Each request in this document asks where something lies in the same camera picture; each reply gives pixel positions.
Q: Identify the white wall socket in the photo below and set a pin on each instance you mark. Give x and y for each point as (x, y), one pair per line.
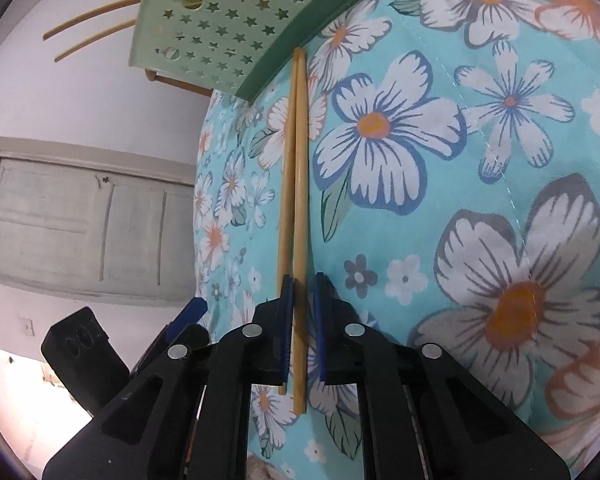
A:
(27, 327)

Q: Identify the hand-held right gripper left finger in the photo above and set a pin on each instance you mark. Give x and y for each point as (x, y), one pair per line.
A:
(286, 310)

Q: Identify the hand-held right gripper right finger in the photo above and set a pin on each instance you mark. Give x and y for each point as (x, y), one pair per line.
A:
(320, 320)

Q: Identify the green star-holed utensil holder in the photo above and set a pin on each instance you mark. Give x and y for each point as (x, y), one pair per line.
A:
(220, 25)

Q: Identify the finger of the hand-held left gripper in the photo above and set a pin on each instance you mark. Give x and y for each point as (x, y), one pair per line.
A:
(192, 310)

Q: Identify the floral turquoise blanket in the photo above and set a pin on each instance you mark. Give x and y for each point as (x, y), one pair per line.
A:
(405, 160)

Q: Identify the wooden chopstick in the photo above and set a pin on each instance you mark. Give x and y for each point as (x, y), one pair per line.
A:
(80, 16)
(287, 185)
(92, 38)

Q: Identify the grey panelled door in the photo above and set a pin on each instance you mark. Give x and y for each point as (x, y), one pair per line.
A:
(55, 220)

